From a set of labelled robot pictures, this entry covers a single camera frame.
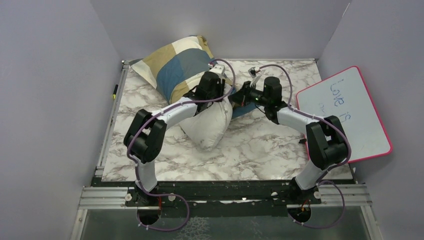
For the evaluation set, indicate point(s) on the aluminium table edge rail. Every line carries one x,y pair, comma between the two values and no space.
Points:
111,121

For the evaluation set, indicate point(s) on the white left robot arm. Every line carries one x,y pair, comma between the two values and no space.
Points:
145,136

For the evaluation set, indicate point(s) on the pink framed whiteboard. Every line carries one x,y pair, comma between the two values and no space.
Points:
346,96

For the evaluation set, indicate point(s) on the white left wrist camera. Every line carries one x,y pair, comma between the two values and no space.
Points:
217,69

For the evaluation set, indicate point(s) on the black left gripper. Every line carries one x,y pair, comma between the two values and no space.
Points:
220,86

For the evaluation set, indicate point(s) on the white pillow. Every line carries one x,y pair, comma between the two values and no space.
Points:
207,128

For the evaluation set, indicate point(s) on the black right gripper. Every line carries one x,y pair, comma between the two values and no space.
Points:
240,97

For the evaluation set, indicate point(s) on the blue yellow patchwork pillowcase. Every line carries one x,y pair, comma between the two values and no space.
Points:
175,68

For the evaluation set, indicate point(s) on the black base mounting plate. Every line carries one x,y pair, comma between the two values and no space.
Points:
216,199

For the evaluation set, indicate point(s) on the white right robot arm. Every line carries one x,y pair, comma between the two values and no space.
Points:
327,144

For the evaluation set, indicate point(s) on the yellow black marker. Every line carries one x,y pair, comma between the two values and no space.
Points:
115,90

